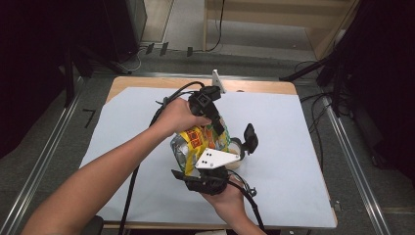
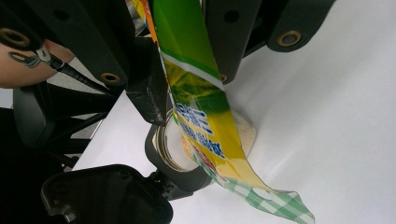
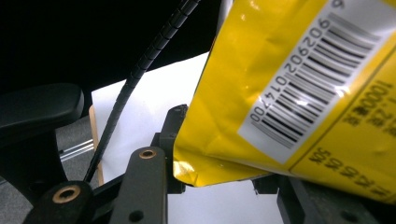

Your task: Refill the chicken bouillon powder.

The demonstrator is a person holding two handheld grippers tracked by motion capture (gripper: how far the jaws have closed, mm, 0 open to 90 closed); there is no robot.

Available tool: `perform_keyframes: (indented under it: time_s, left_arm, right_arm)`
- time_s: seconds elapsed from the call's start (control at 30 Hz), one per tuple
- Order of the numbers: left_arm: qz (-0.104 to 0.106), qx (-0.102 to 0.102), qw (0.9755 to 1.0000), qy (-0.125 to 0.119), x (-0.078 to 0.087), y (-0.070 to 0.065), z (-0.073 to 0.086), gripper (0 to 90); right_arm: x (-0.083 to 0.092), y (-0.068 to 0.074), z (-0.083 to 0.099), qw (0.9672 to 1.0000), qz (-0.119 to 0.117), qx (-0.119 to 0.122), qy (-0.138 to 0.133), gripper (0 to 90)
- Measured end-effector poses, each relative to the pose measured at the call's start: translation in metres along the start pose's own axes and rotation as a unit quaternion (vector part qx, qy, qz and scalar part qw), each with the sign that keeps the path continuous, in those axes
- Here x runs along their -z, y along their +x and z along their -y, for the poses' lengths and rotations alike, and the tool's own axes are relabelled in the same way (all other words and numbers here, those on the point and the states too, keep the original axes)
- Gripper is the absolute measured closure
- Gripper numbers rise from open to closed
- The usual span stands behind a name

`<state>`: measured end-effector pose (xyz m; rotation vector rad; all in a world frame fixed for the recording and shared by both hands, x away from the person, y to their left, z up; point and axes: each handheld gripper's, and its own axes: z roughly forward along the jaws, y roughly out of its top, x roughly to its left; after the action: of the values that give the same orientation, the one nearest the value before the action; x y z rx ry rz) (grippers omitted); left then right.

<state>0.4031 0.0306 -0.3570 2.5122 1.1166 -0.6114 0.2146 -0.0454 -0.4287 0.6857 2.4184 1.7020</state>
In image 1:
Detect black cabinet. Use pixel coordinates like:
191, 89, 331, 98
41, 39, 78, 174
104, 0, 148, 64

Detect person's left hand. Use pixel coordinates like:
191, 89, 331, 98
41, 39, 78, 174
155, 97, 213, 139

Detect black tripod stand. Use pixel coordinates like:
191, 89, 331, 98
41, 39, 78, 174
278, 28, 360, 118

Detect person's right hand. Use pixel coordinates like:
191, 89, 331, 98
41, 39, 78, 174
199, 175, 252, 217

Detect metal crossbar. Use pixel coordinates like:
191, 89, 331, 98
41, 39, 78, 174
136, 71, 282, 81

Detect black floor cables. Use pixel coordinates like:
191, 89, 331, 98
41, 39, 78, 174
295, 60, 353, 165

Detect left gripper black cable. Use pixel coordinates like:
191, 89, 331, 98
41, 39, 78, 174
117, 80, 206, 235

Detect dark rounded object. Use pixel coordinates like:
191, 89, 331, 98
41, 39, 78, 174
80, 214, 106, 235

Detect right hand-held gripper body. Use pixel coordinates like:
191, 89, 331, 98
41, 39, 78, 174
182, 147, 243, 197

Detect black curtain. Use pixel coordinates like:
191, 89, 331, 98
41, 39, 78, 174
0, 0, 109, 158
342, 0, 415, 180

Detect hanging black cable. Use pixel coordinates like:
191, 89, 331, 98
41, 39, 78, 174
205, 0, 227, 53

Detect yellow green spout pouch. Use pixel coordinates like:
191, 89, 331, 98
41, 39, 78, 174
169, 118, 233, 177

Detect white paper edge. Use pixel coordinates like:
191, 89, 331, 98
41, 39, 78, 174
195, 229, 229, 235

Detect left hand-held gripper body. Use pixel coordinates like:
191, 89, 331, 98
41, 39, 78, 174
187, 69, 227, 118

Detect white table sheet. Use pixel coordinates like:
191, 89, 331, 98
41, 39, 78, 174
79, 86, 338, 229

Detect black stand legs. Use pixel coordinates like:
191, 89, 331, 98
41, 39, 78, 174
63, 45, 131, 109

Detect metal floor rail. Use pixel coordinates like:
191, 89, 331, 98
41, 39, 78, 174
321, 96, 392, 235
0, 76, 86, 235

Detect wooden frame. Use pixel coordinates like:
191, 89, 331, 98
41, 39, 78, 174
202, 0, 361, 60

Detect white floor cable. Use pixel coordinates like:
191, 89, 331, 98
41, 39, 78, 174
114, 48, 143, 73

